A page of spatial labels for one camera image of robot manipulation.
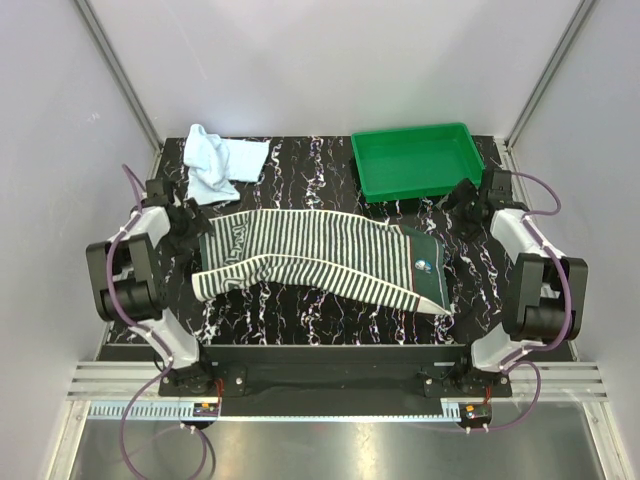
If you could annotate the green white striped towel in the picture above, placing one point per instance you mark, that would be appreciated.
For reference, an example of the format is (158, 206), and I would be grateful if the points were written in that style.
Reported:
(342, 253)

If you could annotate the right cable junction box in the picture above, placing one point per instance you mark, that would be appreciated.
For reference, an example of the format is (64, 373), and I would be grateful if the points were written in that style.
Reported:
(478, 412)

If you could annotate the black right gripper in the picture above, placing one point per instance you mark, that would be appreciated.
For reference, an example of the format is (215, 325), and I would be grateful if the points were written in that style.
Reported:
(464, 192)

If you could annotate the left cable junction box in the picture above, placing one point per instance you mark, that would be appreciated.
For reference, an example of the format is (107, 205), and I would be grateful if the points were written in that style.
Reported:
(206, 409)

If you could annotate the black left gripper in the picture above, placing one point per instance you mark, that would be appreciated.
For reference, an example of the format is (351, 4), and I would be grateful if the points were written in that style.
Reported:
(197, 226)

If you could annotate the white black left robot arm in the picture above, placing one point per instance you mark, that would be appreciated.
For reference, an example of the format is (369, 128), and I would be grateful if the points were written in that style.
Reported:
(128, 284)

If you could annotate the cable junction box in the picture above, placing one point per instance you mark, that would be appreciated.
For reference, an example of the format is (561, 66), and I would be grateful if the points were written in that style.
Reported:
(206, 409)
(478, 412)

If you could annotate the light blue towel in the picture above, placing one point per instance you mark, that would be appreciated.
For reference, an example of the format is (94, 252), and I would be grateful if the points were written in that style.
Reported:
(215, 163)

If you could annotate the green plastic tray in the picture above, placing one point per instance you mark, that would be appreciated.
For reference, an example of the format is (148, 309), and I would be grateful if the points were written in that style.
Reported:
(415, 162)

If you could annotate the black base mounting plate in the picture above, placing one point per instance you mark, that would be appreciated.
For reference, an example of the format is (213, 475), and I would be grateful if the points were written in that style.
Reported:
(375, 403)

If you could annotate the aluminium frame rail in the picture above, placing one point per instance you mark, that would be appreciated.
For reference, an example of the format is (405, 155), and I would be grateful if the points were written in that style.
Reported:
(577, 381)

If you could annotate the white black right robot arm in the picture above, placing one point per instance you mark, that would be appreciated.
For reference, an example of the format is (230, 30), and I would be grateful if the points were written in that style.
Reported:
(544, 303)

